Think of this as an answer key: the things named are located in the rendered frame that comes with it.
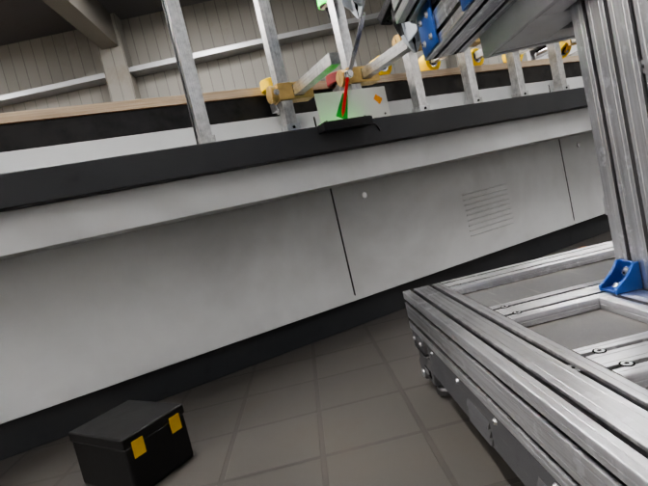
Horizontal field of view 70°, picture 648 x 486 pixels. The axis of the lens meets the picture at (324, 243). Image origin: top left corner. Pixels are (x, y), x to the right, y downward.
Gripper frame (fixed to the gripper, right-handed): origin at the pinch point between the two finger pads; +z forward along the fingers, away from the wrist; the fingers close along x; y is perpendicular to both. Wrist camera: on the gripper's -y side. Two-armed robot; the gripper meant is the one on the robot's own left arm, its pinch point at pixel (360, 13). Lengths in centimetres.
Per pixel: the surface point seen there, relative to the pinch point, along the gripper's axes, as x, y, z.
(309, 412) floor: 0, 55, 101
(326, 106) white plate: -10.6, 12.4, 25.0
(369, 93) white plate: -4.9, -3.2, 22.4
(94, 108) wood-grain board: -52, 64, 13
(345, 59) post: -7.6, 1.8, 11.0
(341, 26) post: -7.1, 0.8, 0.8
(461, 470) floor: 42, 62, 101
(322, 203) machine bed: -31, 2, 53
